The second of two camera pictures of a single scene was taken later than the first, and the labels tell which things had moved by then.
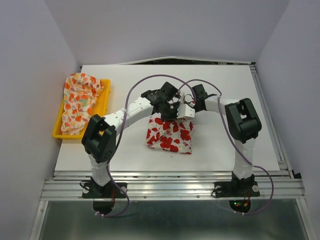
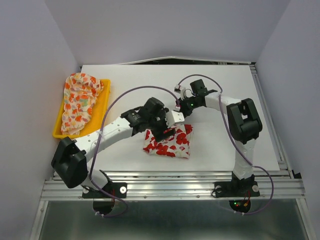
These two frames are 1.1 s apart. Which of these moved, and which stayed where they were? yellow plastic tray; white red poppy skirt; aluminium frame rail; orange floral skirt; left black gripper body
Moved: white red poppy skirt; left black gripper body
Stayed: aluminium frame rail; orange floral skirt; yellow plastic tray
